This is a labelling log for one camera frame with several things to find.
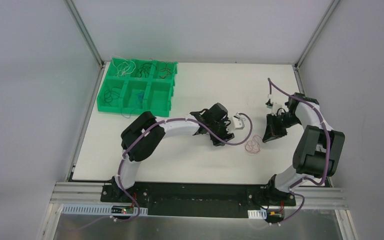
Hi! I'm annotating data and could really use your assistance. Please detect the pink thin wire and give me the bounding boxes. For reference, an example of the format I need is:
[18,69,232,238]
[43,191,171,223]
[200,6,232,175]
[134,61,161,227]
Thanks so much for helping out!
[244,134,263,155]

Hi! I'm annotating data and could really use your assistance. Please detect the purple thin wire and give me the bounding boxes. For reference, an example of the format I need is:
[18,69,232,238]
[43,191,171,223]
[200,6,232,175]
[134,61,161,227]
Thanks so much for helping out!
[120,99,147,119]

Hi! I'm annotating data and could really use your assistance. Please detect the black thin wire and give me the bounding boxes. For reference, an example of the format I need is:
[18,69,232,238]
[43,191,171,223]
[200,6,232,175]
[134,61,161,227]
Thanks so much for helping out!
[104,86,125,106]

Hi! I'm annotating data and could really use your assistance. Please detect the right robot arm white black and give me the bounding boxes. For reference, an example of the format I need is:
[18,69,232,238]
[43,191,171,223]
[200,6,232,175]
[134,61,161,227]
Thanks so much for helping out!
[262,92,345,205]

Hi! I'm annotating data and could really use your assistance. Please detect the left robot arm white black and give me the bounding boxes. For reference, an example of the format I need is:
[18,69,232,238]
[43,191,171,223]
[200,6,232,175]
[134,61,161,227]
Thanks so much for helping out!
[113,103,235,203]

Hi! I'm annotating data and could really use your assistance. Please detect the right controller board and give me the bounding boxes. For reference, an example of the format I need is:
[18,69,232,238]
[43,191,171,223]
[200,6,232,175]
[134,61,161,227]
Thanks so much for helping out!
[266,211,284,222]

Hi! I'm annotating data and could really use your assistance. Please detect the controller board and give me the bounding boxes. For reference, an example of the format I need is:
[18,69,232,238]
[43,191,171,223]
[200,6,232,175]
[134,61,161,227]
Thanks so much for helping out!
[266,211,284,222]
[111,205,134,216]

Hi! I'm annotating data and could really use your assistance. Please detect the green compartment tray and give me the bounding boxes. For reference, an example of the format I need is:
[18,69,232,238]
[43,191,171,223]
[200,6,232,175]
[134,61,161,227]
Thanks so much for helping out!
[96,57,178,118]

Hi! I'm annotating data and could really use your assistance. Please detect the left controller board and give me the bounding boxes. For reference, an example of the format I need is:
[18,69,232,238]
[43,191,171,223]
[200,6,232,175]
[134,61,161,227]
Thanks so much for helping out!
[111,205,134,216]

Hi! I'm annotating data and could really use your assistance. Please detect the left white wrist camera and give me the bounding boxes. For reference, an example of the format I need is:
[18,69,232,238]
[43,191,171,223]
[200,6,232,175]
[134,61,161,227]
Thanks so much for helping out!
[230,112,245,131]

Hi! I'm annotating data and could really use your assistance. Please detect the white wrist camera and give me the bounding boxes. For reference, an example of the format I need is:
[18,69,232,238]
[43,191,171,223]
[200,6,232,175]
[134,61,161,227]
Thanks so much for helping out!
[230,112,245,131]
[265,94,287,116]

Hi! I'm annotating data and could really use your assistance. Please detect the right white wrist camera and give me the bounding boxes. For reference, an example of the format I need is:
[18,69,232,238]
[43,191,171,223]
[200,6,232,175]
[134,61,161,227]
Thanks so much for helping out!
[265,94,287,116]

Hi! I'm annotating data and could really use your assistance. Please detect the right white slotted duct piece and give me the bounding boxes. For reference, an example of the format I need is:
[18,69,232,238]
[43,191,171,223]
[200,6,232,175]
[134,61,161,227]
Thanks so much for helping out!
[247,208,267,220]

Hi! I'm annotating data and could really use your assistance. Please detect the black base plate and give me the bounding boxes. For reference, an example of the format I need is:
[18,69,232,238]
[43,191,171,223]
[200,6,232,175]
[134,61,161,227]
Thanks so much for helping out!
[100,179,296,218]

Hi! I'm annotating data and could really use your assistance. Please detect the white slotted cable duct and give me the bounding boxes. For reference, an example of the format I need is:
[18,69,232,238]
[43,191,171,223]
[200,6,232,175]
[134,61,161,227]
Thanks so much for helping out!
[61,203,148,217]

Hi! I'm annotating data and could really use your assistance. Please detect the aluminium frame rail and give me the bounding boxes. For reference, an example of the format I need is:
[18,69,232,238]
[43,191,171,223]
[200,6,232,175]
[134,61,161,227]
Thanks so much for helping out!
[50,182,349,210]

